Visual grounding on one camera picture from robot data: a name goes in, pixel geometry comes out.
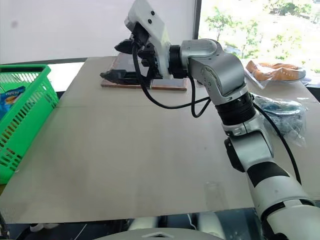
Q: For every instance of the white object under table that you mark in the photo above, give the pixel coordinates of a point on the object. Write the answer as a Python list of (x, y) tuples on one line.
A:
[(43, 226)]

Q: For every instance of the dark window frame post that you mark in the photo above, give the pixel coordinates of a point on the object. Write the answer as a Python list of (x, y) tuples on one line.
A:
[(198, 17)]

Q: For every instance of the brown box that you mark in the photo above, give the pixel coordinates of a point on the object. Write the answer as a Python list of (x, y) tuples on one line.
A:
[(170, 84)]

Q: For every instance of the blue snack packet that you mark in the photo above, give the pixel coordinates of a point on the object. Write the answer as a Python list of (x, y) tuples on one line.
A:
[(10, 100)]

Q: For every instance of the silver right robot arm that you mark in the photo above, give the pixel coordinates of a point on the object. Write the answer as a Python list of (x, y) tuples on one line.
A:
[(220, 67)]

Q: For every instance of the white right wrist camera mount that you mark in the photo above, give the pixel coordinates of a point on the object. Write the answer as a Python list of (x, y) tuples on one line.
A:
[(152, 27)]

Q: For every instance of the blue item in clear bag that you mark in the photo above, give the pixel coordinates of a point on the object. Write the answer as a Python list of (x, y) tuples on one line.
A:
[(283, 113)]

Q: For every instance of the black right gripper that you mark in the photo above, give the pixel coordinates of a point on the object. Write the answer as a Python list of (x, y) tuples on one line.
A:
[(147, 56)]

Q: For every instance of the silver robot torso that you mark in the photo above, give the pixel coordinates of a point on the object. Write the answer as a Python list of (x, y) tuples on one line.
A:
[(160, 233)]

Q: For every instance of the orange item in clear bag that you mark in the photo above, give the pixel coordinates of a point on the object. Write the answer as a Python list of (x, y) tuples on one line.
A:
[(275, 71)]

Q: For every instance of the green plastic basket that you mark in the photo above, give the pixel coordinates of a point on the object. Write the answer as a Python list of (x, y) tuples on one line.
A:
[(30, 110)]

